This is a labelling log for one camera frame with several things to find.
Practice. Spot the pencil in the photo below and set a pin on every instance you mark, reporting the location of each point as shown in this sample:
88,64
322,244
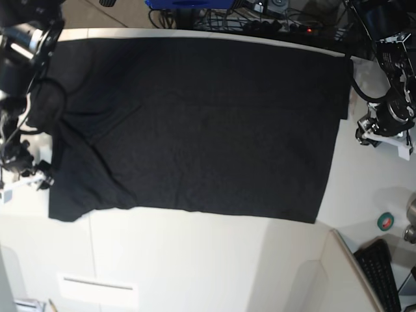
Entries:
52,305

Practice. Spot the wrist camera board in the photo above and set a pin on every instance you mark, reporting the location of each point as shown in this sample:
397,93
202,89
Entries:
405,152
5,196

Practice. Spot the black t-shirt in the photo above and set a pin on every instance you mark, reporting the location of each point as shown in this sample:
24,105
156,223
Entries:
195,124

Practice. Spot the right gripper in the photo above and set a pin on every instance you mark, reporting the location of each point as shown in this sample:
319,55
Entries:
19,168

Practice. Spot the metal cylinder stand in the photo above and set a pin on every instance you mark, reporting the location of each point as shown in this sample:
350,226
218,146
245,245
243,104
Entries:
409,231

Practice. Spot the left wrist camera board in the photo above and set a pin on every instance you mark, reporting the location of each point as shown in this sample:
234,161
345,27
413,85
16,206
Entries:
405,152

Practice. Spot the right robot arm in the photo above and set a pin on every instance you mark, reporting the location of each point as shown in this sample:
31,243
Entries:
29,34

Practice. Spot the blue box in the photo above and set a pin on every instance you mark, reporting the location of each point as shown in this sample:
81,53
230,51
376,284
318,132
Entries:
178,4

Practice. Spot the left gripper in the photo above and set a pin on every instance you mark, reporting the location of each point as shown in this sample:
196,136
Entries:
389,121

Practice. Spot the beige divider panel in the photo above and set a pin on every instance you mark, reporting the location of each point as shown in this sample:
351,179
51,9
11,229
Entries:
348,288

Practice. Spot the green tape roll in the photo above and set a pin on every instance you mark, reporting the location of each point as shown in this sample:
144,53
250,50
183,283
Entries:
386,221

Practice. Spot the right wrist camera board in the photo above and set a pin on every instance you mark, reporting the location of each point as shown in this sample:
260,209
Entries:
5,196

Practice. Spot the black keyboard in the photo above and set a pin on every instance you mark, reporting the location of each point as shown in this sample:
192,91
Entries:
375,262

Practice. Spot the black power strip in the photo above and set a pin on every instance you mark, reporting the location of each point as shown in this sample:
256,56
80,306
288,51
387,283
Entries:
273,26

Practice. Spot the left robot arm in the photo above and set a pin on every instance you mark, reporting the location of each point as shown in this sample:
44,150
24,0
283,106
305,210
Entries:
387,25

